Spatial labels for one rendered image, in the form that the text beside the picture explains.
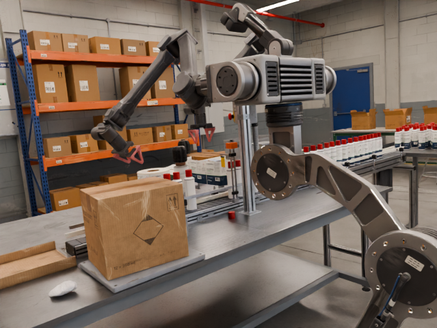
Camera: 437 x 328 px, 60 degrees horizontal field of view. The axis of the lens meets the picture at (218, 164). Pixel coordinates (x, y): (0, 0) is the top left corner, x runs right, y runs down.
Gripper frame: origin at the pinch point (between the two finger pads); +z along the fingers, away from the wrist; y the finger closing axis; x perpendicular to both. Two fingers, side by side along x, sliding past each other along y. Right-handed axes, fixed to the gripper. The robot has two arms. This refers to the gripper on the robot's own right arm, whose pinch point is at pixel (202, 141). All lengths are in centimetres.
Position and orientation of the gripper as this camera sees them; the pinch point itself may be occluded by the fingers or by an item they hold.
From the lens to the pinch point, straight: 199.9
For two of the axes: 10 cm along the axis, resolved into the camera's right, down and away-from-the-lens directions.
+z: 0.8, 9.9, 1.3
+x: 7.1, 0.4, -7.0
